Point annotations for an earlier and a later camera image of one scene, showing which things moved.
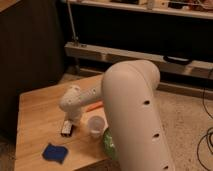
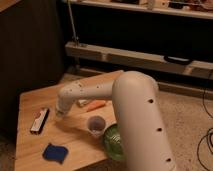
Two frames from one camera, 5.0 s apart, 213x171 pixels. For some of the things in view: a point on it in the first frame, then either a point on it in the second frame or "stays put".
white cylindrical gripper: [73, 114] → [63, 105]
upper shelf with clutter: [200, 9] stays put
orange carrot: [95, 106] stays put
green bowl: [108, 144] stays put
